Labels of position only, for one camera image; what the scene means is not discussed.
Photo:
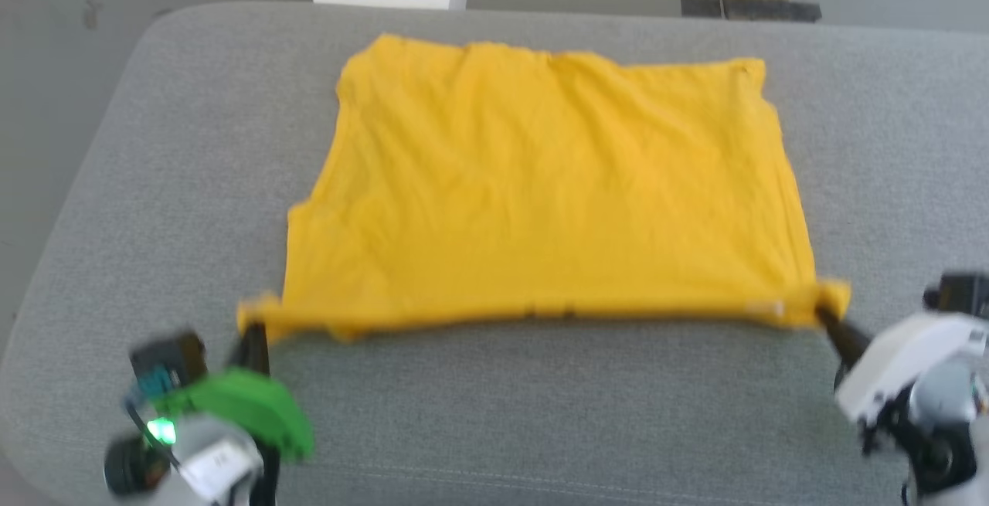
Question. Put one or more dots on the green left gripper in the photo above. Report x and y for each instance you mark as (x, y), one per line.
(247, 409)

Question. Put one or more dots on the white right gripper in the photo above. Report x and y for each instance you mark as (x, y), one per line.
(904, 359)

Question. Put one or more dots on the yellow t-shirt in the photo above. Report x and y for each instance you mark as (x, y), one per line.
(541, 181)

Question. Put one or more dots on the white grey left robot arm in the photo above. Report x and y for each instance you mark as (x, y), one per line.
(209, 467)

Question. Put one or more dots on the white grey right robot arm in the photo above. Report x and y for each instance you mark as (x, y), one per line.
(943, 444)

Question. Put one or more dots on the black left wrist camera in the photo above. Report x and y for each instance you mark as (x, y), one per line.
(166, 363)

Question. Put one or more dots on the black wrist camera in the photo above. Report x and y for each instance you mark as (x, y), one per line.
(962, 296)
(166, 363)

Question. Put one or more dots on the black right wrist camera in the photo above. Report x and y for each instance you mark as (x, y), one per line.
(962, 296)

